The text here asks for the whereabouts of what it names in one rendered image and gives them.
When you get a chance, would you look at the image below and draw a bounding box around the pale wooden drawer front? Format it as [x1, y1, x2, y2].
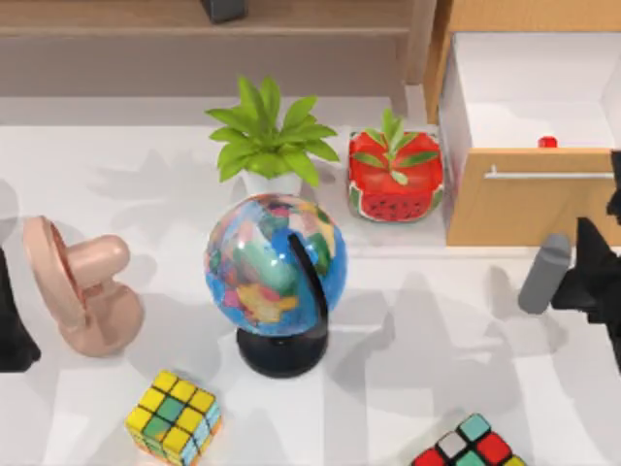
[445, 147, 621, 248]

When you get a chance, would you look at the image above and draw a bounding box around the white drawer inside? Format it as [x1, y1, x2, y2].
[438, 30, 621, 242]

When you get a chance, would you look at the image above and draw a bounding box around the red puzzle cube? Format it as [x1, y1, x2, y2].
[410, 412, 529, 466]

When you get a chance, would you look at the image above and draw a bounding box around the wooden cupboard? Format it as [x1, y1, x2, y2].
[420, 0, 621, 125]

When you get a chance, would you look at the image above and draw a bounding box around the watermelon pot with plant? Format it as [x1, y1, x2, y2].
[345, 107, 445, 224]

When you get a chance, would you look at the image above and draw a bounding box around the world globe on black stand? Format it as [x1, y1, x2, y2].
[203, 192, 349, 379]

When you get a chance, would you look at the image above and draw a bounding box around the green plant in white pot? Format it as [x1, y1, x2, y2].
[205, 75, 341, 201]

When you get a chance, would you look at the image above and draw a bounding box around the black box on shelf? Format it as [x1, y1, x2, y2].
[200, 0, 249, 25]

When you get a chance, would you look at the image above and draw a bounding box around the wooden open shelf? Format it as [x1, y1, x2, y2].
[0, 0, 441, 114]

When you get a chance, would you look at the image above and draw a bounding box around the yellow puzzle cube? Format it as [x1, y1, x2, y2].
[124, 369, 224, 460]

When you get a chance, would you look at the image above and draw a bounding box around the pink desk fan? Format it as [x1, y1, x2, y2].
[21, 215, 147, 358]

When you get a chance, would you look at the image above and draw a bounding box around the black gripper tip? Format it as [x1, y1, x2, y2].
[0, 246, 43, 375]

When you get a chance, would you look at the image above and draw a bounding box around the long metal drawer handle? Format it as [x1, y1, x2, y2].
[484, 164, 618, 181]

